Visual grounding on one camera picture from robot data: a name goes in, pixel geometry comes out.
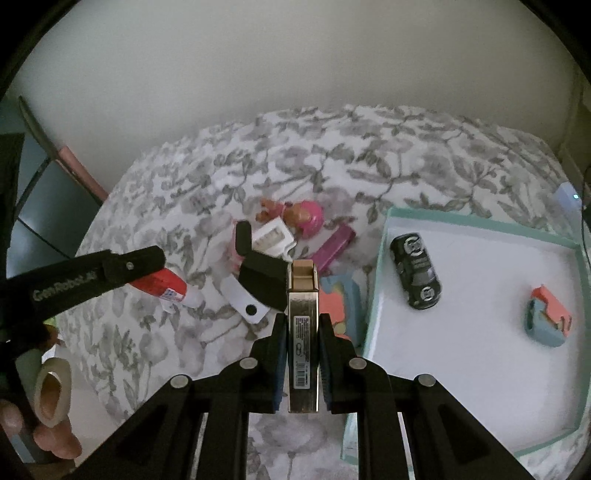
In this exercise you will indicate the person's left hand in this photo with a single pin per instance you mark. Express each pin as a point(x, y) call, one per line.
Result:
point(59, 439)

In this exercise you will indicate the red white tube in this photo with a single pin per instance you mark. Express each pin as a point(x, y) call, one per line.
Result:
point(168, 286)

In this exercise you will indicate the purple rectangular bar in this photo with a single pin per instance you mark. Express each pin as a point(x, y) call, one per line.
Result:
point(333, 247)

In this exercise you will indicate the pink edged board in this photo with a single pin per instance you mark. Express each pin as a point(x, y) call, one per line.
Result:
point(63, 155)

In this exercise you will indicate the white power strip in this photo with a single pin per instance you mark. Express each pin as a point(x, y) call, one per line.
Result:
point(569, 201)

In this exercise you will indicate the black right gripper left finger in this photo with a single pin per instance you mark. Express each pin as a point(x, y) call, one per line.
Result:
point(196, 429)

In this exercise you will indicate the large orange blue toy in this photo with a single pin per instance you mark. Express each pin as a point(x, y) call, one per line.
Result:
point(340, 298)

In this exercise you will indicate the pink smartwatch black screen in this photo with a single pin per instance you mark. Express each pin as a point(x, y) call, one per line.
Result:
point(265, 277)

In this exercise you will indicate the teal shallow cardboard box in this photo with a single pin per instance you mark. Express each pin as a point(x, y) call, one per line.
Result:
point(473, 341)

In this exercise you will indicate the small orange blue toy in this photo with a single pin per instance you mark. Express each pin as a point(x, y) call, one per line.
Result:
point(547, 320)

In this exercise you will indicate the pink puppy figurine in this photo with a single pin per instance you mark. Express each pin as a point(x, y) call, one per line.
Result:
point(306, 217)

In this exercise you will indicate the white tape roll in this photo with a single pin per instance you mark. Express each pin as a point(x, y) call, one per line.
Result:
point(32, 371)

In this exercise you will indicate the floral grey white bedspread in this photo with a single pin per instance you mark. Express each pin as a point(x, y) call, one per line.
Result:
point(357, 163)

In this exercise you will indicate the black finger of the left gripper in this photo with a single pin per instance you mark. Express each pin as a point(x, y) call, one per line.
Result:
point(38, 295)

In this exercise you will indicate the gold rectangular lighter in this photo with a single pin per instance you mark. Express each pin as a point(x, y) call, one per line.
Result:
point(303, 294)

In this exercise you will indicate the white plastic frame piece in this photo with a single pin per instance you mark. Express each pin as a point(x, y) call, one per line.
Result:
point(274, 239)

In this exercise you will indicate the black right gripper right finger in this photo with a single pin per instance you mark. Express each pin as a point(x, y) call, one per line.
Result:
point(407, 428)

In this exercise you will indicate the black toy car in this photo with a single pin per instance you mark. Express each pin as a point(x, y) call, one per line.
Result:
point(416, 271)

